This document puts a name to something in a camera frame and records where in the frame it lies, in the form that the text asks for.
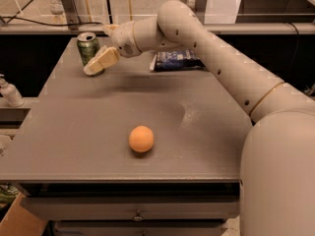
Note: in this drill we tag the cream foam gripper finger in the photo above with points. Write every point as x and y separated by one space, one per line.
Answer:
104 58

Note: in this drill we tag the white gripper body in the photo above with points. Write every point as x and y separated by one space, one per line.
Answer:
123 40

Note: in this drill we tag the green soda can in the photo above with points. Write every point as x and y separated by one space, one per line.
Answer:
88 46

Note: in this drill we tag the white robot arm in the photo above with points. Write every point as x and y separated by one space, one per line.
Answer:
277 168

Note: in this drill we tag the blue chip bag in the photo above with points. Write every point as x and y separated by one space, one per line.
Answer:
183 60

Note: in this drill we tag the orange fruit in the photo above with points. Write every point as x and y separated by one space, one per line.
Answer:
141 139

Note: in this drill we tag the grey drawer cabinet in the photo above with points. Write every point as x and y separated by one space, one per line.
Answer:
72 160

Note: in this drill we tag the white spray bottle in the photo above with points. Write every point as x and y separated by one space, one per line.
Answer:
10 93

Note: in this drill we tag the drawer pull knob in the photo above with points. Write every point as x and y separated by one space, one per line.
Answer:
138 217

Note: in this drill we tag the cardboard box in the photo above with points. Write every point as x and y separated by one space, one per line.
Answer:
20 222

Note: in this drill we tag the metal railing post left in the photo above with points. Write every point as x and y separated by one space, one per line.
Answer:
71 14

